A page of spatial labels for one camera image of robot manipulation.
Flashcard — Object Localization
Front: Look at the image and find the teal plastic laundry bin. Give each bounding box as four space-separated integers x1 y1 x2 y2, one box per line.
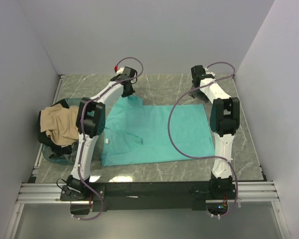
41 97 100 166

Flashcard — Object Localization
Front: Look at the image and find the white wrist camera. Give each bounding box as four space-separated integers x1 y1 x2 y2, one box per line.
205 72 215 79
114 65 124 75

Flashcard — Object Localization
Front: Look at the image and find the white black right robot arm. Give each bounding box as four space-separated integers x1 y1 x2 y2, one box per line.
191 65 240 199

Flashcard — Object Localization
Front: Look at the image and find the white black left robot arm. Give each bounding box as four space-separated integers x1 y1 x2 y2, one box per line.
66 66 138 200

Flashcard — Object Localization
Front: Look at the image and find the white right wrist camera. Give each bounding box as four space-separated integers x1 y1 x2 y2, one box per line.
205 72 215 79

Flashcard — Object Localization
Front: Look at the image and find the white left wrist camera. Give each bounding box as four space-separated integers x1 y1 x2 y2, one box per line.
114 65 124 75

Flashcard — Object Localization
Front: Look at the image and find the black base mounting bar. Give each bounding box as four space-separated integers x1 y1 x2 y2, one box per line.
60 181 237 215

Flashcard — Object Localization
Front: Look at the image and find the grey t-shirt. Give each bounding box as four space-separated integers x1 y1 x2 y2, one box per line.
63 141 79 164

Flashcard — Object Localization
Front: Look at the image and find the teal t-shirt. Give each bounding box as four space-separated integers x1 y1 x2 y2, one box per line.
101 96 215 166

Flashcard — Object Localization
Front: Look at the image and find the beige t-shirt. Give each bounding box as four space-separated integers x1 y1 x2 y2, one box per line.
39 104 79 146

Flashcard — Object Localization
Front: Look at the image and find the aluminium frame rail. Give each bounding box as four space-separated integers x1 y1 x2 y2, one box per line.
5 178 291 239

